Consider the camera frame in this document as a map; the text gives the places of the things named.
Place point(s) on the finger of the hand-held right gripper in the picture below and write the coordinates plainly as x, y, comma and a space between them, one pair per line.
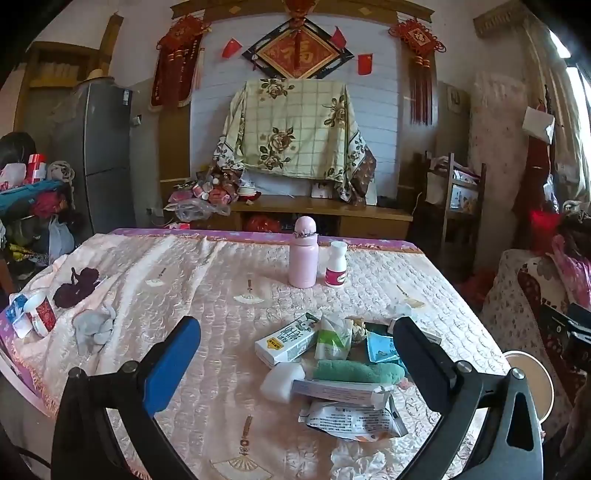
561, 323

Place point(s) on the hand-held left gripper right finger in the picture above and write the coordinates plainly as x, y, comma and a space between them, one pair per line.
415, 355

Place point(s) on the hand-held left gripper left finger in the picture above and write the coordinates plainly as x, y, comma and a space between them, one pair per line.
171, 364

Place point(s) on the blue snack packet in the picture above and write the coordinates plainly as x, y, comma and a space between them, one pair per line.
381, 348

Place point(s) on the green fluffy towel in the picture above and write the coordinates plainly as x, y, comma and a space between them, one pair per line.
355, 371

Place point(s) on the clear crumpled plastic bag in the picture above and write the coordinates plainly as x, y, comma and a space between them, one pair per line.
401, 310

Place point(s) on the dark green packet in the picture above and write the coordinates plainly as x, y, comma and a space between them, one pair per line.
376, 328

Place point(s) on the pink floral cloth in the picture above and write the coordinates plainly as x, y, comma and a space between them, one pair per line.
572, 272

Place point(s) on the floral sofa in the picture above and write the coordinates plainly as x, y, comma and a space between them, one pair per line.
512, 290

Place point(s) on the crumpled beige paper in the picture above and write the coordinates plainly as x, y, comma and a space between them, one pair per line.
356, 330

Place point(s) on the white round bin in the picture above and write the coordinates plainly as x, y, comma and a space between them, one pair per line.
528, 383

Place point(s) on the white and green plastic bag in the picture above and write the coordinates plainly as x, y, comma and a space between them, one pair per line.
332, 341

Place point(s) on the grey cloth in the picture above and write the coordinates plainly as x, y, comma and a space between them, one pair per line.
92, 325

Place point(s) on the white toothpaste box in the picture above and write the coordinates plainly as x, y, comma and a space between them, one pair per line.
332, 391

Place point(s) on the silver foil packet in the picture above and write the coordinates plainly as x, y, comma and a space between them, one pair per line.
351, 422

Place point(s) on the red cushion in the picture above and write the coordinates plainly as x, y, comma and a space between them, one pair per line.
545, 228

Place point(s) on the white sponge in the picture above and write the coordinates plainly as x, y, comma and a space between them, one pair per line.
279, 383

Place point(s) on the white and green carton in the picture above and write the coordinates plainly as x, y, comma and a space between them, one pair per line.
286, 344

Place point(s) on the white bottle with pink label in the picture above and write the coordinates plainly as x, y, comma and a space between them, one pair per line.
336, 265

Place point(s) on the dark maroon cloth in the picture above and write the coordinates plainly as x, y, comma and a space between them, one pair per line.
74, 290

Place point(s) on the red and white cup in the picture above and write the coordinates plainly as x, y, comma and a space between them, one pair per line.
44, 316

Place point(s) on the wooden shelf rack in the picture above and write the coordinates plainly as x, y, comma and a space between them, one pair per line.
445, 217

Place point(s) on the blue and white packet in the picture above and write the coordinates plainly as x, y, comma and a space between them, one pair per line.
18, 307

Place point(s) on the pile of red packets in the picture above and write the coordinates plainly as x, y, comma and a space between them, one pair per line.
217, 189

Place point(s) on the wooden cabinet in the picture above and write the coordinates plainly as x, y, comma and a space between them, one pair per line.
300, 206

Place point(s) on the pile of clothes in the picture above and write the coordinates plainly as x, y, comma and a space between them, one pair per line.
32, 207

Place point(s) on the grey fridge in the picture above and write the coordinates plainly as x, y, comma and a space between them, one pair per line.
97, 152

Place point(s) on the red and white box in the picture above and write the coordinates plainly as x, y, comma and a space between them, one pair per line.
36, 166

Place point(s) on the beige curtain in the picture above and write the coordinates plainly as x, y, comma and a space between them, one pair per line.
549, 69

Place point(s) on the floral checked cloth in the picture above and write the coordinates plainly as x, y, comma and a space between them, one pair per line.
295, 129

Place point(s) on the red pennant banner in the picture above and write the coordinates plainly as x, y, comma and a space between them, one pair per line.
171, 81

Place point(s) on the red knot hanging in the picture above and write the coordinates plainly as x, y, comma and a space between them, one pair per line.
180, 34
418, 39

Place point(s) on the wooden wall shelf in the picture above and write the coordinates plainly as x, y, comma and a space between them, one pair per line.
51, 64

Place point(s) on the diamond red wall decoration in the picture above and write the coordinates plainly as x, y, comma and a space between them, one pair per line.
298, 53

